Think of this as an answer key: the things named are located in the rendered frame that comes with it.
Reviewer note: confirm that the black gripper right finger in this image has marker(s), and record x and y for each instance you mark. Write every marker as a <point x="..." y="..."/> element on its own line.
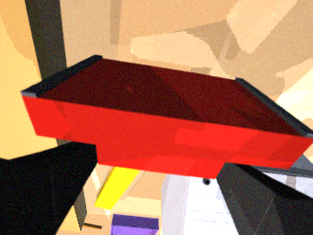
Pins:
<point x="261" y="205"/>

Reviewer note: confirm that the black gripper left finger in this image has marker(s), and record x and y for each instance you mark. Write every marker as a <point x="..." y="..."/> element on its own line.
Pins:
<point x="38" y="190"/>

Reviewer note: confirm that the yellow flat bar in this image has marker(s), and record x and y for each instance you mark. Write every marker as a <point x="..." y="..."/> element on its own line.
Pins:
<point x="114" y="187"/>

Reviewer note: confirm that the purple rectangular tray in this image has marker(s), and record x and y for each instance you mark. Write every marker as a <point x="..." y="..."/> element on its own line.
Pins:
<point x="122" y="224"/>

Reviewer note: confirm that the orange thin rod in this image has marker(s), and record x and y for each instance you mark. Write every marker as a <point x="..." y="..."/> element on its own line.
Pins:
<point x="98" y="227"/>

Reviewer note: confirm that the pale yellow panel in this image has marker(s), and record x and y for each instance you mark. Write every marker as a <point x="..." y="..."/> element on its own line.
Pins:
<point x="31" y="49"/>

